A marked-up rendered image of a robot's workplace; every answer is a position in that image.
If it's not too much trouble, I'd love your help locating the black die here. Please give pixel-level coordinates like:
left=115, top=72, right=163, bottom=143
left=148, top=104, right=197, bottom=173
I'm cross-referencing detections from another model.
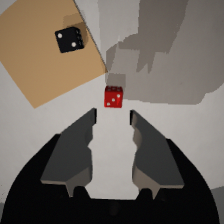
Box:
left=55, top=26, right=84, bottom=53

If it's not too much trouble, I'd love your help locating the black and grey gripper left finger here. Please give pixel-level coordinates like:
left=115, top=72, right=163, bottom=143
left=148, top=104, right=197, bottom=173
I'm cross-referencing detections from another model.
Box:
left=0, top=108, right=97, bottom=224

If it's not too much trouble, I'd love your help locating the tan flat mat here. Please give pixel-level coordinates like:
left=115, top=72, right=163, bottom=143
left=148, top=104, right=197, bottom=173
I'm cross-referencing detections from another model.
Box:
left=0, top=0, right=108, bottom=109

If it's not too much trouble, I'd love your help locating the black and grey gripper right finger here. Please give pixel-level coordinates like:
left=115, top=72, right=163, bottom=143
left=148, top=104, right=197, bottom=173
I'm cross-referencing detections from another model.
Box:
left=130, top=110, right=220, bottom=224

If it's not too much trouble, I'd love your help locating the red die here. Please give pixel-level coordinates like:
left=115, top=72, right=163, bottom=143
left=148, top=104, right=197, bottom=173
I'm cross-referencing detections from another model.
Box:
left=104, top=86, right=123, bottom=108

